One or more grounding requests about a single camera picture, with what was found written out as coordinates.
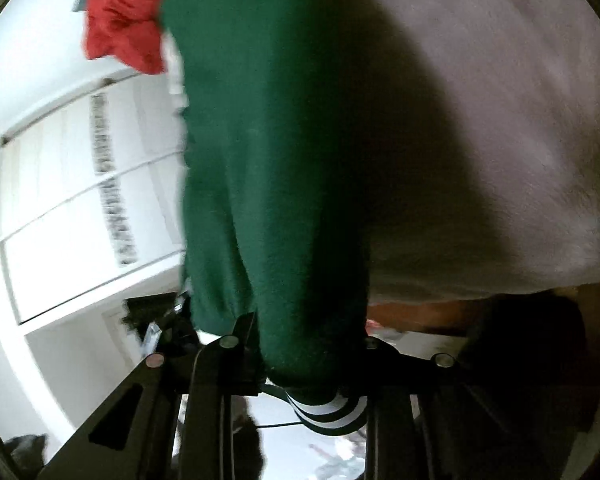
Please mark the dark cloth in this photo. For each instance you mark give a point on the dark cloth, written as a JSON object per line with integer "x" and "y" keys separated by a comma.
{"x": 27, "y": 455}

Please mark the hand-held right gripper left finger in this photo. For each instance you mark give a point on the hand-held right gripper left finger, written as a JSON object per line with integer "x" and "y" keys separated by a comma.
{"x": 245, "y": 352}

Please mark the green varsity jacket white sleeves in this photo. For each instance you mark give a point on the green varsity jacket white sleeves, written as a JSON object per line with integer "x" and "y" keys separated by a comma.
{"x": 275, "y": 170}

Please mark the red cloth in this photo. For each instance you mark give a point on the red cloth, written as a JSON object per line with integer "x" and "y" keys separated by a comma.
{"x": 122, "y": 17}

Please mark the white wardrobe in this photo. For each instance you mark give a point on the white wardrobe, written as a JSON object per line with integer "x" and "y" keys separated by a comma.
{"x": 65, "y": 195}

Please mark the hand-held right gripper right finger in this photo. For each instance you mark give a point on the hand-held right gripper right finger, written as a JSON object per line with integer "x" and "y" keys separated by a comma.
{"x": 386, "y": 376}

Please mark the white fuzzy blanket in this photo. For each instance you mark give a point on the white fuzzy blanket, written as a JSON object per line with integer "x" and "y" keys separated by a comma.
{"x": 505, "y": 125}

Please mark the brown wooden bed frame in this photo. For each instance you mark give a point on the brown wooden bed frame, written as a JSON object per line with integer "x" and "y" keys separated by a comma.
{"x": 430, "y": 316}

